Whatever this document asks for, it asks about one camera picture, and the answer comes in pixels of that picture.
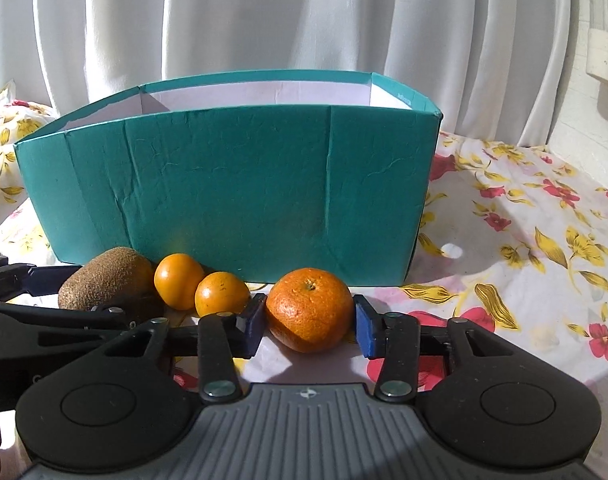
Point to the orange mandarin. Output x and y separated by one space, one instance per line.
309 310

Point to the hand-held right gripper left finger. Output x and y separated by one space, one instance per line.
254 327

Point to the white wall fixture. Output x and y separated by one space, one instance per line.
606 60

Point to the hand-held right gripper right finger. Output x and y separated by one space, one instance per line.
366 330

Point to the yellow cherry tomato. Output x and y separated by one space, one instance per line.
221 294
178 280

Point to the brown kiwi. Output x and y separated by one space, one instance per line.
108 275

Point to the teal cardboard box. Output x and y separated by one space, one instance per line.
233 185

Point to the floral tablecloth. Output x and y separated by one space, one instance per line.
534 260

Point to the white curtain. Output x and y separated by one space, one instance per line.
284 20

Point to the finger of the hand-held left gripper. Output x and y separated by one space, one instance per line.
58 317
48 281

